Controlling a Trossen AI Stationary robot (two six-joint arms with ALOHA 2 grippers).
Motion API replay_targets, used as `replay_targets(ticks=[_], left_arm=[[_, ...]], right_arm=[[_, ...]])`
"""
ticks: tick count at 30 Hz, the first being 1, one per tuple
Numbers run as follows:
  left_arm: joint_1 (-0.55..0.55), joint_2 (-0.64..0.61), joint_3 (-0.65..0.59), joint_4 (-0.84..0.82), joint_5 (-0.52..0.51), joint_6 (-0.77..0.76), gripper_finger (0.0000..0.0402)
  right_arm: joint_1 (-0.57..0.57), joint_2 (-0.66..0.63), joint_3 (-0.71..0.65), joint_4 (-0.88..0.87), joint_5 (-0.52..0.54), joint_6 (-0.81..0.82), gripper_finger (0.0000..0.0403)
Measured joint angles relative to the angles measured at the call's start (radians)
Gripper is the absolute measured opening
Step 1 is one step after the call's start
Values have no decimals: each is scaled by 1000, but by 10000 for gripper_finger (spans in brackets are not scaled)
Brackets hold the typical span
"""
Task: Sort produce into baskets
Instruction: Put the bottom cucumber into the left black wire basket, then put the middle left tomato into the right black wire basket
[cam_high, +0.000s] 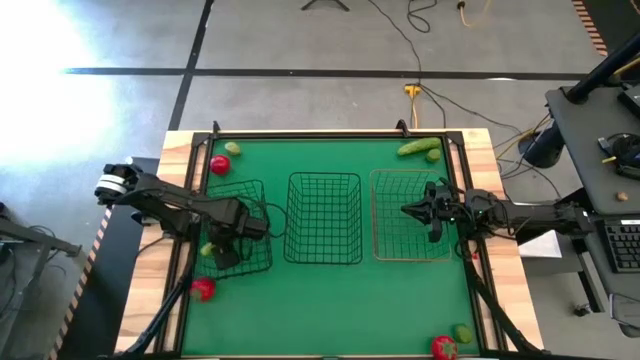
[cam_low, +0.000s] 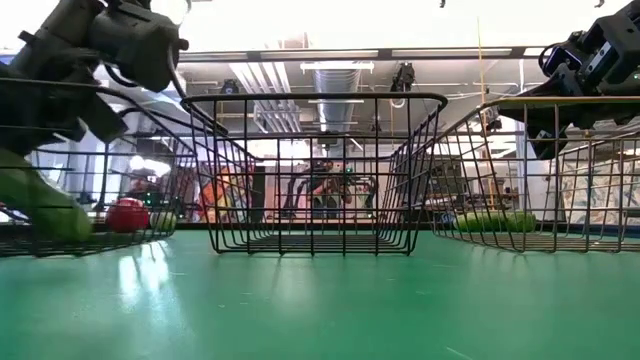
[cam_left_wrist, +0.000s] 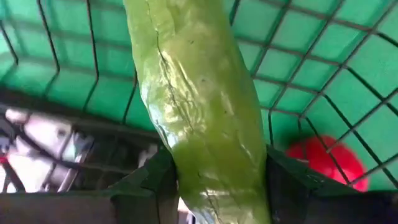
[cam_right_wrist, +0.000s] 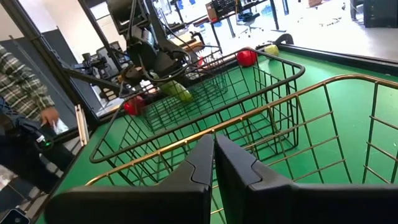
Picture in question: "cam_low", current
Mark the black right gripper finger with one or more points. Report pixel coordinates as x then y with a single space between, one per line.
575 112
549 142

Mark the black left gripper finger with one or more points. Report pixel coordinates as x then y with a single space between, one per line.
102 117
40 110

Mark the green plush cucumber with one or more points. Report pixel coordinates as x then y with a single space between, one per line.
55 220
495 222

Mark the red plush tomato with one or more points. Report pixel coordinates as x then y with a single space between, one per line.
126 216

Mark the green plush lime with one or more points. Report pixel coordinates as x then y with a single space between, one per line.
162 221

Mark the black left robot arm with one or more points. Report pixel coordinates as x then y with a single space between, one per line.
50 35

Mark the bright round lamp cluster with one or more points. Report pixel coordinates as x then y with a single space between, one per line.
145 165

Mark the person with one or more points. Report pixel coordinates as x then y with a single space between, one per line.
327 187
142 187
220 197

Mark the black round ceiling speaker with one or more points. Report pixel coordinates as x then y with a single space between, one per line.
230 87

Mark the black hanging ceiling device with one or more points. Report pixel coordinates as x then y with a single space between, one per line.
403 77

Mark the long dark ceiling beam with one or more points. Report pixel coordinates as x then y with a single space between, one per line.
385 54

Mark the white ceiling light fixture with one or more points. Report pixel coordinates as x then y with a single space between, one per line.
336 67

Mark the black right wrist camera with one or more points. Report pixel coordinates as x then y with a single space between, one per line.
559 60

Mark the patterned wall mural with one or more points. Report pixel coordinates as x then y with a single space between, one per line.
605 192

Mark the silver ventilation duct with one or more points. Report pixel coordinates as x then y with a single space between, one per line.
337 85

